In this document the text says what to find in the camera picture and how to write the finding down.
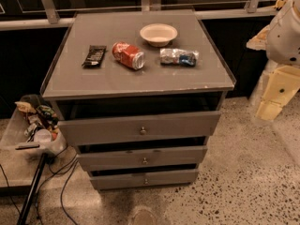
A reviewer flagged grey top drawer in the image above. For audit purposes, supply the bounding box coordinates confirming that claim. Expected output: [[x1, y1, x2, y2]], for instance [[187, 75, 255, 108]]
[[58, 112, 220, 145]]

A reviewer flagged crumpled silver blue bag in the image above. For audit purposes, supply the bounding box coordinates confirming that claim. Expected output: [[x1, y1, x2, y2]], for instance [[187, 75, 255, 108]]
[[159, 48, 199, 67]]

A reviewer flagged grey drawer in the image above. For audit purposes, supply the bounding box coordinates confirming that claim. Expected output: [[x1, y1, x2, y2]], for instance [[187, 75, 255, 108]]
[[90, 169, 198, 190], [77, 145, 207, 172], [58, 112, 220, 145]]

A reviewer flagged grey bottom drawer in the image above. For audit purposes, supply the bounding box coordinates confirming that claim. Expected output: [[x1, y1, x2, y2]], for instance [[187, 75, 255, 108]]
[[90, 169, 198, 190]]

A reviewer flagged black floor cable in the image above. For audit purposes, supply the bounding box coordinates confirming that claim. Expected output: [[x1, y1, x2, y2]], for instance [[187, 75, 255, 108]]
[[33, 145, 81, 225]]

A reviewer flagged black snack bar wrapper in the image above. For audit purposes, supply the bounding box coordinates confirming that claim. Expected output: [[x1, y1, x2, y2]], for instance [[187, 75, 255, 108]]
[[82, 45, 106, 68]]

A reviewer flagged black pole stand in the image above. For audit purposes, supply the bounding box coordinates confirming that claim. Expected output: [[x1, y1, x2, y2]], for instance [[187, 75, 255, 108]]
[[17, 153, 48, 225]]

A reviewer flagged red soda can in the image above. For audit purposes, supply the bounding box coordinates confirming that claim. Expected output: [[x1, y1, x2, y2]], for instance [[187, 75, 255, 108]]
[[112, 41, 145, 70]]

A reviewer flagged clear plastic trash bin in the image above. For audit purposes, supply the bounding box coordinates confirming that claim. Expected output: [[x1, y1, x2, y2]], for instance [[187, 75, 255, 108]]
[[1, 95, 67, 158]]

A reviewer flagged metal window railing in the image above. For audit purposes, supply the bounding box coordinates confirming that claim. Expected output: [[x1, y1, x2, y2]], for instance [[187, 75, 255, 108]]
[[0, 0, 300, 32]]

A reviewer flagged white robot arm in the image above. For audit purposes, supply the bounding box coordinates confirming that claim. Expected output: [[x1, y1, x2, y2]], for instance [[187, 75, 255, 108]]
[[256, 0, 300, 120]]

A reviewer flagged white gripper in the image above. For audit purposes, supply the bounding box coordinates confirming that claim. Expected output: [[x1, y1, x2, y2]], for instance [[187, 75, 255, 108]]
[[256, 66, 300, 121]]

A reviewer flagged grey drawer cabinet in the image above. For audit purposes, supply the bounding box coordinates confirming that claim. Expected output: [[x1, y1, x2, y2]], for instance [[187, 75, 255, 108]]
[[41, 10, 235, 178]]

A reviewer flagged yellow clamp on railing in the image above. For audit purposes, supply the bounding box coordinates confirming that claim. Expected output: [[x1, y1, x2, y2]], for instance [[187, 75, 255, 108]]
[[274, 0, 289, 10]]

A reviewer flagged white paper bowl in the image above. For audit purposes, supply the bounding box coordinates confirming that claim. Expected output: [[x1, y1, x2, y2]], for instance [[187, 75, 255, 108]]
[[140, 23, 178, 48]]

